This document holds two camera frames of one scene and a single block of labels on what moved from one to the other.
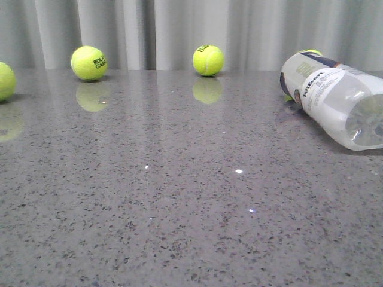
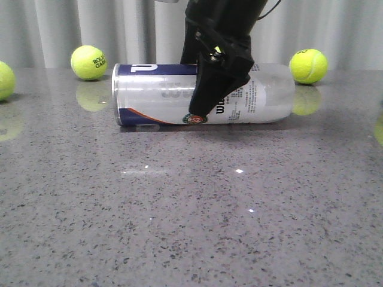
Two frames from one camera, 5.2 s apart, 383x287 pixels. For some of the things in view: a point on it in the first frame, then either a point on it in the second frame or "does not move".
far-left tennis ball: x=7 y=82 does not move
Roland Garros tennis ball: x=89 y=63 does not move
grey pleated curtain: x=164 y=34 does not move
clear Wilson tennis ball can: x=345 y=101 -> x=162 y=94
